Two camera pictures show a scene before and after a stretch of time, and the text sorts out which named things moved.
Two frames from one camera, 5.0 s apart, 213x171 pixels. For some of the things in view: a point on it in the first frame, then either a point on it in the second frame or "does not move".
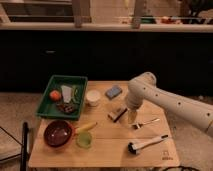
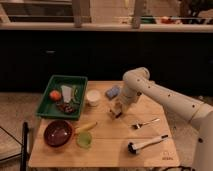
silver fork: (138, 125) does not move
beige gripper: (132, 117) → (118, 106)
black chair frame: (24, 151) does not move
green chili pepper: (75, 97) does not move
